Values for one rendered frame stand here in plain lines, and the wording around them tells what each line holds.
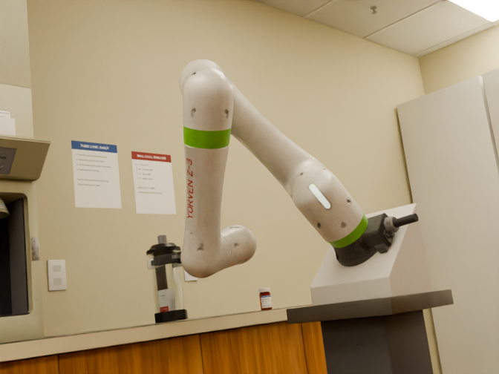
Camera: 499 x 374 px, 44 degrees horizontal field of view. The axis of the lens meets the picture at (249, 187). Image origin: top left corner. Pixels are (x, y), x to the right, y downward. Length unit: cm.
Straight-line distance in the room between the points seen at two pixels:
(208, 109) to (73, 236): 120
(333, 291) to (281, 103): 195
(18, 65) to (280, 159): 90
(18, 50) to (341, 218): 115
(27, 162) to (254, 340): 89
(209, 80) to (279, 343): 102
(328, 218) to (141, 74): 154
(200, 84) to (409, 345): 83
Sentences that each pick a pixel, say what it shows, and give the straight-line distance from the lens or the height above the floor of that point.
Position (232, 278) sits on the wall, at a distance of 295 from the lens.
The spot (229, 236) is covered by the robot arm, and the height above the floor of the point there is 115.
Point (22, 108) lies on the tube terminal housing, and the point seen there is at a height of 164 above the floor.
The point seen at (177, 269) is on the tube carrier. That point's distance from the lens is 196.
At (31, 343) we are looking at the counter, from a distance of 161.
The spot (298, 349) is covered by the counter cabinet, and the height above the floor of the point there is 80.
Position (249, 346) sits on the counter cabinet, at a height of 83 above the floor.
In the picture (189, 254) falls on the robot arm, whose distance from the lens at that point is 159.
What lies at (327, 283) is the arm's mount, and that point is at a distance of 170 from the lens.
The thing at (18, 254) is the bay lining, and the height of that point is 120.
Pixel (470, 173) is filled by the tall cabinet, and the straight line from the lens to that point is 407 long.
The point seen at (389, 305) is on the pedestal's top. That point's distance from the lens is 150.
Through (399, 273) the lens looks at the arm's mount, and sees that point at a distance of 161.
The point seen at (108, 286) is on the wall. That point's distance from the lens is 256.
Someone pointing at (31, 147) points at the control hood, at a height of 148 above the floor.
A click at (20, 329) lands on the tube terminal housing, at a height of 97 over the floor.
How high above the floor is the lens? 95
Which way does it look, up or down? 11 degrees up
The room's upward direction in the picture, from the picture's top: 7 degrees counter-clockwise
